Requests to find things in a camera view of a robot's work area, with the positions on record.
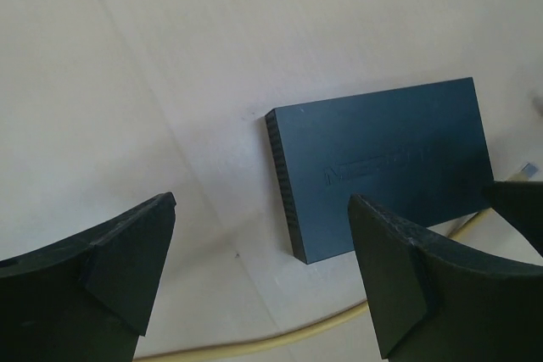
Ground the black network switch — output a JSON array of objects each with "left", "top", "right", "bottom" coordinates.
[{"left": 265, "top": 77, "right": 494, "bottom": 265}]

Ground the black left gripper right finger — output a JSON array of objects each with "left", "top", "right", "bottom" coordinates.
[{"left": 348, "top": 195, "right": 542, "bottom": 361}]

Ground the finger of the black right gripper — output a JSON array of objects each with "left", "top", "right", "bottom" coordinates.
[{"left": 483, "top": 181, "right": 543, "bottom": 255}]

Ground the yellow ethernet cable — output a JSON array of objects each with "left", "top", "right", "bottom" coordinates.
[{"left": 135, "top": 162, "right": 540, "bottom": 359}]

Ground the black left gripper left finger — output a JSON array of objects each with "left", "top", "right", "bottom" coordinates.
[{"left": 1, "top": 192, "right": 176, "bottom": 361}]

